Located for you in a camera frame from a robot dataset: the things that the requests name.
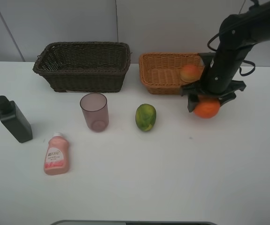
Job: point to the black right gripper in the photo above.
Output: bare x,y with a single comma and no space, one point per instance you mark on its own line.
216,81

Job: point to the orange tangerine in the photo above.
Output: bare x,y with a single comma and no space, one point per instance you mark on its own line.
207,107

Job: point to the red yellow peach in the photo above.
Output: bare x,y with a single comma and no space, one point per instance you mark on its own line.
189,73

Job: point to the green mango fruit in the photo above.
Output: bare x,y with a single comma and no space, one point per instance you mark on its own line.
145,117

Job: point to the translucent purple plastic cup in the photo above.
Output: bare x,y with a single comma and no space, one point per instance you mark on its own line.
94,107

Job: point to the pink detergent bottle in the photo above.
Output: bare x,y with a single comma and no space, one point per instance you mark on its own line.
57,155

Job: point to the black pump bottle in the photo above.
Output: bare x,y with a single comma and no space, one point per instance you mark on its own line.
14,120

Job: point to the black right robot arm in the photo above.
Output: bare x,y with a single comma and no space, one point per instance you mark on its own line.
238,34

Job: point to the orange wicker basket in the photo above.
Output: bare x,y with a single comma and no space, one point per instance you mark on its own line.
159,71

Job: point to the dark brown wicker basket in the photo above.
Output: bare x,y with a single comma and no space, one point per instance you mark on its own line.
84,66

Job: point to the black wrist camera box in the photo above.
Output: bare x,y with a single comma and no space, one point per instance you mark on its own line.
207,58

